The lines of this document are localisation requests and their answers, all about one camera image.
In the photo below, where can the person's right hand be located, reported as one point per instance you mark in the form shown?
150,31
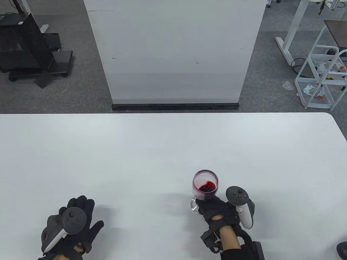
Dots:
219,210

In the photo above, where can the person's left hand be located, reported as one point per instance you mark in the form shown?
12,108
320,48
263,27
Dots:
84,204

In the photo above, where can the grey white hand controller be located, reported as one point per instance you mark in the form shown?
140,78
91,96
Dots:
236,195
73,218

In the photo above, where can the clear wine glass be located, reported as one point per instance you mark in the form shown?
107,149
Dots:
205,176

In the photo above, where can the person's right forearm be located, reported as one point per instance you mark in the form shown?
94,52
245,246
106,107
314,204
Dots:
229,238

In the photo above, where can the person's left forearm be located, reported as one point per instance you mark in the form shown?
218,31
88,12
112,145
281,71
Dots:
60,257

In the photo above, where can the white table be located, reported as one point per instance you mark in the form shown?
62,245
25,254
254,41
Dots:
162,149

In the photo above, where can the black board base bar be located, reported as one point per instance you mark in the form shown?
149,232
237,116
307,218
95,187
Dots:
173,107

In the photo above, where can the black shoe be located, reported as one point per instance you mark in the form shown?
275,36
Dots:
343,250

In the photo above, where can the black square floor piece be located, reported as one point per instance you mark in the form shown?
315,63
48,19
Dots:
43,80

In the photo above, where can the clear plastic wrapper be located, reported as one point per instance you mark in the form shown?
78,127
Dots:
288,85

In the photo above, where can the crumpled litter with orange cap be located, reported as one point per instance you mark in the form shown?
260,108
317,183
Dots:
309,89

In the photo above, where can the white partition board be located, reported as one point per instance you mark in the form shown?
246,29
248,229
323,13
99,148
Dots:
173,54

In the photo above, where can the black equipment cart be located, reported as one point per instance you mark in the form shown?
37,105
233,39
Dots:
21,46

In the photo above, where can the crumpled white litter pile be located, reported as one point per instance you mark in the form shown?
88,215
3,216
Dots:
324,67

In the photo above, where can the white stand leg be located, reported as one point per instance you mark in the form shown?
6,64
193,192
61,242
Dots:
44,28

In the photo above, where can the brown desktop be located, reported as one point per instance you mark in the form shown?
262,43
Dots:
339,32

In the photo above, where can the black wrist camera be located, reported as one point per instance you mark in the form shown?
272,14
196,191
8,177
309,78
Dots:
209,240

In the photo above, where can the white desk leg frame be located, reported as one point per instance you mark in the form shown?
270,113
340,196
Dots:
295,19

